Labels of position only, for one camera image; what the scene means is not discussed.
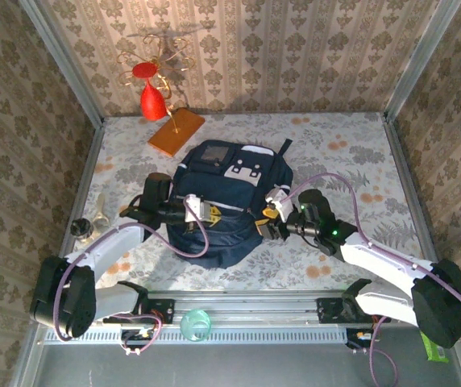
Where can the right aluminium side rail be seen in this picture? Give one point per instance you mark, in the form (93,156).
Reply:
(407,181)

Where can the left aluminium corner post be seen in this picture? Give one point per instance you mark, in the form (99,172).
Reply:
(66,64)

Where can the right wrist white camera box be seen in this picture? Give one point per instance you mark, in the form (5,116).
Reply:
(281,201)

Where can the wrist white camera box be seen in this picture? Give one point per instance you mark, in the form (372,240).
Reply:
(196,205)
(281,201)

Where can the orange wooden stand base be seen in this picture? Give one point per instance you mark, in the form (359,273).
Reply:
(174,137)

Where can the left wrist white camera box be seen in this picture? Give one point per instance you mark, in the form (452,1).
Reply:
(196,205)

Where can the green snack packet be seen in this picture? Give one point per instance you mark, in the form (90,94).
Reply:
(436,352)

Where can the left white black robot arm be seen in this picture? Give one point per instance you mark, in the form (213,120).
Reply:
(109,246)

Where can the red wine glass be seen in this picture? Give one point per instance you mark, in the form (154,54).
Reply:
(152,102)

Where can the glass jar black lid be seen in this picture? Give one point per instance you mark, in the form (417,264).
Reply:
(85,231)

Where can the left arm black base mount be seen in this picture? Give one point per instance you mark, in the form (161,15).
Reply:
(164,309)

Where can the left aluminium side rail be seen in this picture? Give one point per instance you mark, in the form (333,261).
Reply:
(80,181)

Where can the teal glass cup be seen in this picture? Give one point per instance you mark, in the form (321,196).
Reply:
(194,324)

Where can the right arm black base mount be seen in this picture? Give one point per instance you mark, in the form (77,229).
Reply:
(329,310)

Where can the aluminium side rail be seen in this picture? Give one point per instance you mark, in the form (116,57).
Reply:
(80,181)
(407,181)

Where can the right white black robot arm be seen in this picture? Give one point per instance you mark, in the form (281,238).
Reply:
(375,254)

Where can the aluminium corner post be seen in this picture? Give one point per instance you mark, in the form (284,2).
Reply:
(66,64)
(418,60)

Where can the navy blue backpack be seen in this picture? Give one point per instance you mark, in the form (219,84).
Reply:
(222,185)

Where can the aluminium mounting rail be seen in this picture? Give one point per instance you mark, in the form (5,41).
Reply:
(246,308)

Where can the right aluminium corner post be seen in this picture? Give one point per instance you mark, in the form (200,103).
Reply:
(418,60)

